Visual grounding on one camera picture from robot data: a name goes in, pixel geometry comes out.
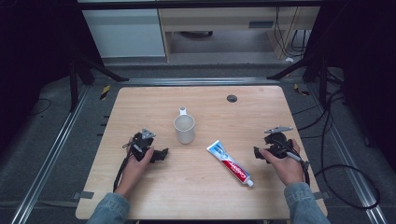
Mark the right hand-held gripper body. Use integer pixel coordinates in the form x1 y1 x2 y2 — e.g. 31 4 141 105
261 125 294 160

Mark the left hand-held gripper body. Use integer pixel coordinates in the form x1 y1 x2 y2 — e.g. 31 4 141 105
127 127 157 162

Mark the toothpaste tube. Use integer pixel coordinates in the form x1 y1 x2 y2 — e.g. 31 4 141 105
205 139 254 189

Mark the white cup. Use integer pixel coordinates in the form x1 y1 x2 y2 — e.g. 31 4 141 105
173 105 196 145

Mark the person's right hand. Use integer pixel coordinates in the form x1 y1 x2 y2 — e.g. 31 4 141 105
259 138 305 187

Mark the person's left hand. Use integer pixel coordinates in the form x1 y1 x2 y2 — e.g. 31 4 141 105
114 146 155 200

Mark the black metal stand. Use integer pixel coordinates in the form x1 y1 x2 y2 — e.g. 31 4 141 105
66 46 130 113
266 46 344 108

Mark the white cabinet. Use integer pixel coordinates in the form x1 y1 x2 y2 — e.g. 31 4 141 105
81 8 166 59

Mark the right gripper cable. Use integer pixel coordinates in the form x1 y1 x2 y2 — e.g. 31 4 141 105
278 139 311 187

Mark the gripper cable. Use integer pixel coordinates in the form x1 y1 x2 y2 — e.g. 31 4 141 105
112 141 134 192
278 139 311 187

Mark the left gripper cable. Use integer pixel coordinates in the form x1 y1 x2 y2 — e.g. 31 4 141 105
112 141 134 192

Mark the aluminium floor rail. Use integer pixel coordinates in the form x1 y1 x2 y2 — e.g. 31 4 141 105
306 82 390 224
9 85 92 224
120 77 281 87

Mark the black floor cable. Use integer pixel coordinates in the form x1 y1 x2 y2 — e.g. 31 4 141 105
292 90 381 210

